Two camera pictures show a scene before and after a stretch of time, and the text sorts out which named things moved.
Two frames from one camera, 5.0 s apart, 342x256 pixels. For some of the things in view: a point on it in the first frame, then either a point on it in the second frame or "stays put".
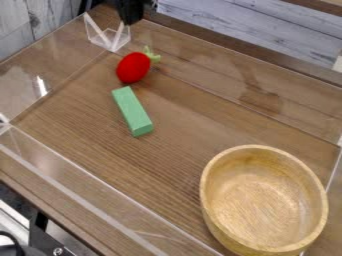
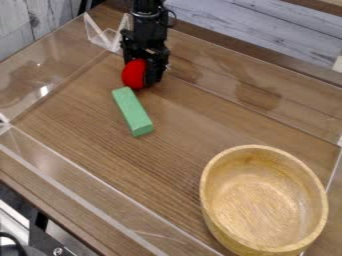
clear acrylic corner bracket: x=108 y=38 stays put
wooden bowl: x=263 y=200 stays put
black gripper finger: x=131 y=11 -> x=128 y=56
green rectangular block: x=132 y=111 stays put
